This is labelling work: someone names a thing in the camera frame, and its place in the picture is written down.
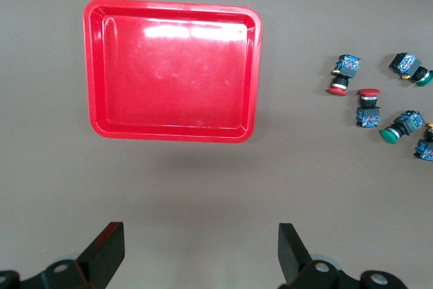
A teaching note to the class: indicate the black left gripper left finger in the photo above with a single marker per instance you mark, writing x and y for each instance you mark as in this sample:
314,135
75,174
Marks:
101,255

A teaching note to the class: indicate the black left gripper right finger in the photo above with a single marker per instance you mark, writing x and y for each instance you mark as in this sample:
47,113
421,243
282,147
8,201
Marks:
294,255

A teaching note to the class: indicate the yellow mushroom push button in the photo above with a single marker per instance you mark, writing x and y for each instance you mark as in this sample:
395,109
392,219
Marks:
426,147

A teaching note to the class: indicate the red mushroom push button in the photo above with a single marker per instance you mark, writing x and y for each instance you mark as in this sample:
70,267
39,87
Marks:
368,114
346,67

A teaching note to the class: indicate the brown table cover mat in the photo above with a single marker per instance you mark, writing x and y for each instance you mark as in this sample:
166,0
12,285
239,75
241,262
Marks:
216,184

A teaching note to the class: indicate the green mushroom push button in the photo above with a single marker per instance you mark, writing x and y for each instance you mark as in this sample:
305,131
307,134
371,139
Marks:
406,64
411,121

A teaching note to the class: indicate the red plastic tray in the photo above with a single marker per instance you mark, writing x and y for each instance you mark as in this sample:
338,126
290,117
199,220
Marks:
169,76

